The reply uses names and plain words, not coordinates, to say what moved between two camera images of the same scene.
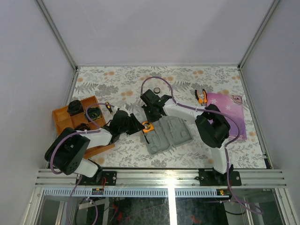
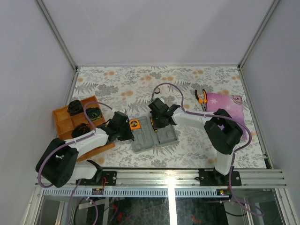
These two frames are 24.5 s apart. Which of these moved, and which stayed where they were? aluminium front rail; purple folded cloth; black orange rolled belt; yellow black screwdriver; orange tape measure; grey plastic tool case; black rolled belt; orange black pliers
Moved: grey plastic tool case; yellow black screwdriver; orange tape measure
Stayed: black orange rolled belt; black rolled belt; orange black pliers; aluminium front rail; purple folded cloth
